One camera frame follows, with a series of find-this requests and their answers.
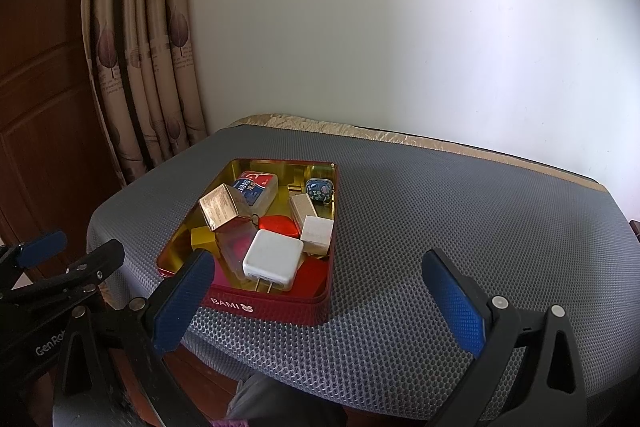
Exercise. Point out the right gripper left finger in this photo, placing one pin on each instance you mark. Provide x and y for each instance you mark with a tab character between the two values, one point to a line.
155	327

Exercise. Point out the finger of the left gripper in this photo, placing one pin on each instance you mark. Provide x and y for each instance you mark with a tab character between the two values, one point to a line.
95	268
39	250

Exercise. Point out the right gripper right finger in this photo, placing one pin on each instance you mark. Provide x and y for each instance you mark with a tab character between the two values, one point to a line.
488	328

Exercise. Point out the yellow wooden cube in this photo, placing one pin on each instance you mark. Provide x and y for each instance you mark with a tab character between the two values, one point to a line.
203	238

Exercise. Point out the white charger plug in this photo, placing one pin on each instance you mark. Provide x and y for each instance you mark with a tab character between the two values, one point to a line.
273	258

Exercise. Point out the Marubi red silver box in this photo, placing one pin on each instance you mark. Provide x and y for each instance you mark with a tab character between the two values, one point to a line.
224	207

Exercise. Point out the orange red rounded object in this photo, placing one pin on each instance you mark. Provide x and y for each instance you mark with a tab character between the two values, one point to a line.
282	225

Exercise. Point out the floss pick plastic box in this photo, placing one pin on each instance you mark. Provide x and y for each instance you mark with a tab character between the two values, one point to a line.
259	190

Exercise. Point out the small white cube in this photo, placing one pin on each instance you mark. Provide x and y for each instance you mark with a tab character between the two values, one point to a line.
316	235

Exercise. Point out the gold ribbed lighter case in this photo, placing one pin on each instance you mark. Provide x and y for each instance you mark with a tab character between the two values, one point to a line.
301	208

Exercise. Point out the blue patterned small tin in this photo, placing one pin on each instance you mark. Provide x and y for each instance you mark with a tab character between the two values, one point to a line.
320	190

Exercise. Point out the pink block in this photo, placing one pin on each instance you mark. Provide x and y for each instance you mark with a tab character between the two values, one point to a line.
233	244

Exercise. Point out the red block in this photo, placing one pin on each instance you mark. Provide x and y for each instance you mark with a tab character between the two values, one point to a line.
310	279

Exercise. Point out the brown wooden door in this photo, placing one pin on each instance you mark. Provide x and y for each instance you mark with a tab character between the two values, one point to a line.
56	168

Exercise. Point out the grey mesh table mat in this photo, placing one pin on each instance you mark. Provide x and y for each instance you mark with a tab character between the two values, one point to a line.
537	239

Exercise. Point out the grey trousers leg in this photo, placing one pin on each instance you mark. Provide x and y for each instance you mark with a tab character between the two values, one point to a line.
262	401

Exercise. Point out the red gold tin box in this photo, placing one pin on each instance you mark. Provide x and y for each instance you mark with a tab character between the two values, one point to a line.
255	298

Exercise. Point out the beige table cloth edge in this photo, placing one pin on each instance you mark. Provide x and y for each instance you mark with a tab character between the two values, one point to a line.
299	123

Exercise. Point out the beige patterned curtain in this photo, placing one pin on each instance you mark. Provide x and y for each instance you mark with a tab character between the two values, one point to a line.
141	68

